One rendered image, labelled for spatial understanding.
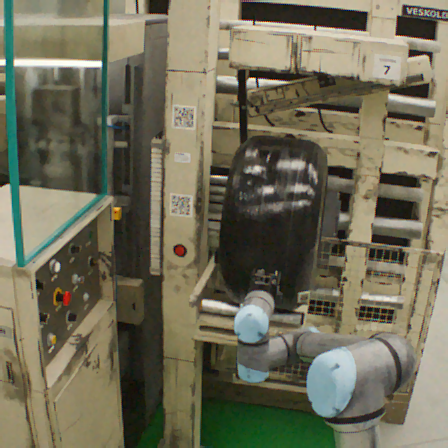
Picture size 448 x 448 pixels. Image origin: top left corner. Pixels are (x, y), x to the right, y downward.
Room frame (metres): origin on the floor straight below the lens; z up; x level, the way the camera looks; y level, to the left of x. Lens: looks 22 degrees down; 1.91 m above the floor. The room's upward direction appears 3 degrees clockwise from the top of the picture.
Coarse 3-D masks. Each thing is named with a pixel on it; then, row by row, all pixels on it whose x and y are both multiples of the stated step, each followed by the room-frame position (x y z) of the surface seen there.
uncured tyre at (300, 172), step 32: (256, 160) 1.75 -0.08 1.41; (288, 160) 1.75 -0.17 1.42; (320, 160) 1.79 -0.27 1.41; (256, 192) 1.67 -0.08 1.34; (288, 192) 1.66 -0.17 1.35; (320, 192) 1.69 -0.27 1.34; (224, 224) 1.66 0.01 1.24; (256, 224) 1.62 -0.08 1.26; (288, 224) 1.61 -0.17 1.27; (320, 224) 1.67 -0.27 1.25; (224, 256) 1.64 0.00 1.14; (256, 256) 1.61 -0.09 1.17; (288, 256) 1.59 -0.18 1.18; (224, 288) 1.71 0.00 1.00; (288, 288) 1.61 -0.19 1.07
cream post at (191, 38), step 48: (192, 0) 1.85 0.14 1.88; (192, 48) 1.85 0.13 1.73; (192, 96) 1.85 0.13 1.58; (192, 144) 1.85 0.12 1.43; (192, 192) 1.84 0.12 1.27; (192, 240) 1.84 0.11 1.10; (192, 288) 1.84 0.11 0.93; (192, 336) 1.84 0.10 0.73; (192, 384) 1.84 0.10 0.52; (192, 432) 1.84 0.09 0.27
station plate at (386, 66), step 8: (376, 56) 2.00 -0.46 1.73; (384, 56) 2.00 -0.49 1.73; (392, 56) 1.99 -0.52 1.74; (376, 64) 2.00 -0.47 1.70; (384, 64) 2.00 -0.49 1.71; (392, 64) 1.99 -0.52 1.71; (400, 64) 1.99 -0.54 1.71; (376, 72) 2.00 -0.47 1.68; (384, 72) 1.99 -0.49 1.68; (392, 72) 1.99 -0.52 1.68
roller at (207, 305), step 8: (208, 304) 1.76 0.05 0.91; (216, 304) 1.76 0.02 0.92; (224, 304) 1.75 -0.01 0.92; (232, 304) 1.75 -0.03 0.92; (216, 312) 1.75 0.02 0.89; (224, 312) 1.74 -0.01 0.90; (232, 312) 1.74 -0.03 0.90; (280, 312) 1.72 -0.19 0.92; (288, 312) 1.72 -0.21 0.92; (296, 312) 1.72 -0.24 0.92; (272, 320) 1.72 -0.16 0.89; (280, 320) 1.71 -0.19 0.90; (288, 320) 1.70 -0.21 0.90; (296, 320) 1.70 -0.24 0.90
